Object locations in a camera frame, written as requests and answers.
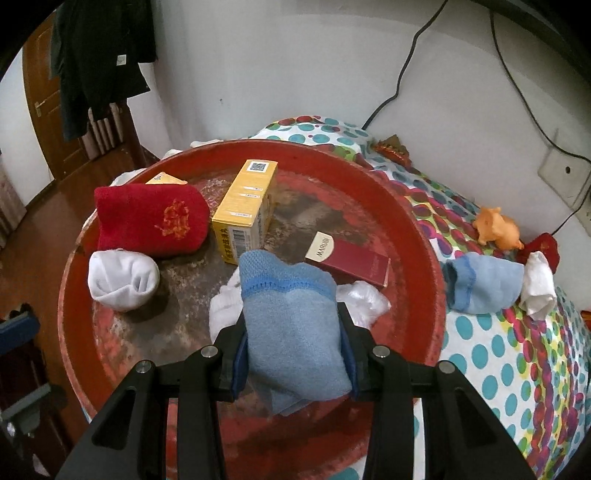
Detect maroon carton box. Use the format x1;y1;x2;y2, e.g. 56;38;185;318
305;231;392;289

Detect white and beige sock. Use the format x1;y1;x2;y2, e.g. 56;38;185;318
518;251;558;320

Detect black cable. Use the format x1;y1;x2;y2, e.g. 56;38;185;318
551;203;587;236
489;9;591;163
361;0;448;130

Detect yellow medicine box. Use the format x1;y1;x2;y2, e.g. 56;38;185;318
211;159;279;265
145;172;189;186

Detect brown wooden door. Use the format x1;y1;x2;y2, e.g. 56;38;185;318
22;23;88;183

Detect wooden chair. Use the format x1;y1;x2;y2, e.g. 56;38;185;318
83;102;148;167

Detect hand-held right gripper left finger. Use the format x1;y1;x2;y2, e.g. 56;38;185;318
54;318;252;480

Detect white wall socket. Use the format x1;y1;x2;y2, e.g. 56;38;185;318
538;138;591;210

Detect clear plastic bag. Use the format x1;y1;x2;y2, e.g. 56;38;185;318
337;281;391;328

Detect red candy wrapper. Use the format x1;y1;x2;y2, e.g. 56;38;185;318
373;135;411;163

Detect orange toy pig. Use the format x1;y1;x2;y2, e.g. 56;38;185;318
472;206;525;250

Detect dark hanging clothes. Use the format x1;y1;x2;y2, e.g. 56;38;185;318
50;0;158;141

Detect red round tray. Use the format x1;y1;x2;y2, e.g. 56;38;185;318
58;140;448;480

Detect red sock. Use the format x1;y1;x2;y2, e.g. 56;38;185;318
93;184;211;258

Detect light blue sock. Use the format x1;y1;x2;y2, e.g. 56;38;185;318
443;256;526;315

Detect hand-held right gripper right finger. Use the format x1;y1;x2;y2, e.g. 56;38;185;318
337;302;539;480

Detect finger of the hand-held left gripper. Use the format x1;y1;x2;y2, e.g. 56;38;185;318
0;305;38;347
0;385;68;435

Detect red cloth pouch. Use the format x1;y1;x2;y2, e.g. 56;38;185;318
516;232;560;273

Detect grey-blue sock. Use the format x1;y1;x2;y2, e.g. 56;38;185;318
238;250;354;416

